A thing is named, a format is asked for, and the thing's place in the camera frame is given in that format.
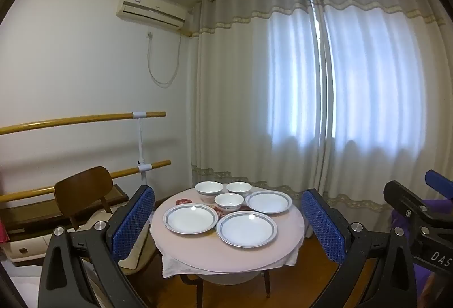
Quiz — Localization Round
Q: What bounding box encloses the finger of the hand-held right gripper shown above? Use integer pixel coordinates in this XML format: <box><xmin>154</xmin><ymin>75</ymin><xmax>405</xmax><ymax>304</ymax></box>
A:
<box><xmin>383</xmin><ymin>180</ymin><xmax>453</xmax><ymax>228</ymax></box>
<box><xmin>425</xmin><ymin>169</ymin><xmax>453</xmax><ymax>193</ymax></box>

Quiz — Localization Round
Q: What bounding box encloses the white plate blue rim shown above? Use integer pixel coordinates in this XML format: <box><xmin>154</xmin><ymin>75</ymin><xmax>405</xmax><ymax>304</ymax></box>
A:
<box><xmin>245</xmin><ymin>191</ymin><xmax>293</xmax><ymax>214</ymax></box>
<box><xmin>216</xmin><ymin>211</ymin><xmax>278</xmax><ymax>248</ymax></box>
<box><xmin>163</xmin><ymin>204</ymin><xmax>219</xmax><ymax>235</ymax></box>

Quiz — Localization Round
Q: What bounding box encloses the brown wooden chair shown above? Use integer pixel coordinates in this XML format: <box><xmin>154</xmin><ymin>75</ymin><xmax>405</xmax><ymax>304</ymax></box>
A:
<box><xmin>54</xmin><ymin>166</ymin><xmax>156</xmax><ymax>294</ymax></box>

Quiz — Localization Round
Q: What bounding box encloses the white floor lamp stand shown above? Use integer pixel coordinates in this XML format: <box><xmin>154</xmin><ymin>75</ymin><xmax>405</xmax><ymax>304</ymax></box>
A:
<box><xmin>133</xmin><ymin>111</ymin><xmax>153</xmax><ymax>188</ymax></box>

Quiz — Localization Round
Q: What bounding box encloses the beige chair cushion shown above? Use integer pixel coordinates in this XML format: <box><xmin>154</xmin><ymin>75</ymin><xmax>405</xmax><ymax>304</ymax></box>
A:
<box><xmin>118</xmin><ymin>219</ymin><xmax>157</xmax><ymax>271</ymax></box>

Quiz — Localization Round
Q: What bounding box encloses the large white bowl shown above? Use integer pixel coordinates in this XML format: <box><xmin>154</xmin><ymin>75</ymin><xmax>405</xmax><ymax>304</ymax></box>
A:
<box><xmin>195</xmin><ymin>181</ymin><xmax>224</xmax><ymax>203</ymax></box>

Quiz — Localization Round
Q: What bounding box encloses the beige storage box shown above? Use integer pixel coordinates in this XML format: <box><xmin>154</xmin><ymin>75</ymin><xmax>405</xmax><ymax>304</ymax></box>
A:
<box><xmin>7</xmin><ymin>236</ymin><xmax>54</xmax><ymax>264</ymax></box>

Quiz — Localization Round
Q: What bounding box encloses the white wall air conditioner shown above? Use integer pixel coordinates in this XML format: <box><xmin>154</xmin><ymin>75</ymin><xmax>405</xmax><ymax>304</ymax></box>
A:
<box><xmin>116</xmin><ymin>0</ymin><xmax>187</xmax><ymax>29</ymax></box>

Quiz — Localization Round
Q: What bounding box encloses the pink cloth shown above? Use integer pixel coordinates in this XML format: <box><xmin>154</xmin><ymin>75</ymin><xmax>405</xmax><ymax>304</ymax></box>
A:
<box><xmin>0</xmin><ymin>212</ymin><xmax>9</xmax><ymax>245</ymax></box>

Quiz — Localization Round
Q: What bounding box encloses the long wooden barre rail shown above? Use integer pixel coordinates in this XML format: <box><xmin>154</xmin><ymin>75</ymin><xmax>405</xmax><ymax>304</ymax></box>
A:
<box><xmin>0</xmin><ymin>111</ymin><xmax>167</xmax><ymax>136</ymax></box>

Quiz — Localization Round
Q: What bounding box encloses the short wooden barre rail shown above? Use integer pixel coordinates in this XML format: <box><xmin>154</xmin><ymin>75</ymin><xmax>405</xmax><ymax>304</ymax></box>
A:
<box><xmin>0</xmin><ymin>160</ymin><xmax>172</xmax><ymax>203</ymax></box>

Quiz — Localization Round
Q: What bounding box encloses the person's right forearm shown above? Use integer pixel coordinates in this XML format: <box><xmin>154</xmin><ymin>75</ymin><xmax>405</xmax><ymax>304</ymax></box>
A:
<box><xmin>391</xmin><ymin>198</ymin><xmax>453</xmax><ymax>308</ymax></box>

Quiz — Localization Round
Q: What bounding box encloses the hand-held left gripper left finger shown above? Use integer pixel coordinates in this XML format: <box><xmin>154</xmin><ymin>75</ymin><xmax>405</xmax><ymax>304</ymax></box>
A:
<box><xmin>37</xmin><ymin>185</ymin><xmax>156</xmax><ymax>308</ymax></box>

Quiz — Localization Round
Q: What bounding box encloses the air conditioner power cable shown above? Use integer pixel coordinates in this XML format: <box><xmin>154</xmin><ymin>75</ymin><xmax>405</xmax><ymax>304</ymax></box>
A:
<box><xmin>146</xmin><ymin>31</ymin><xmax>183</xmax><ymax>85</ymax></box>

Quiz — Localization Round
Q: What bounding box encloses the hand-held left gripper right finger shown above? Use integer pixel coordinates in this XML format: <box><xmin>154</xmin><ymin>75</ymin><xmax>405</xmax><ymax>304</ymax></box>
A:
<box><xmin>301</xmin><ymin>188</ymin><xmax>425</xmax><ymax>308</ymax></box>

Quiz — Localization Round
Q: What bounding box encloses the pink round tablecloth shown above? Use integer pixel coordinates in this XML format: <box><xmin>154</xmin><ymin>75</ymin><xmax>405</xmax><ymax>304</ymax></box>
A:
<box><xmin>150</xmin><ymin>186</ymin><xmax>305</xmax><ymax>277</ymax></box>

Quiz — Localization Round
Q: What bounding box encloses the small white bowl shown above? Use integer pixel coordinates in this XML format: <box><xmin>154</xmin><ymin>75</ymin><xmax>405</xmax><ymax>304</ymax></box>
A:
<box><xmin>226</xmin><ymin>182</ymin><xmax>253</xmax><ymax>198</ymax></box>
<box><xmin>215</xmin><ymin>193</ymin><xmax>244</xmax><ymax>212</ymax></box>

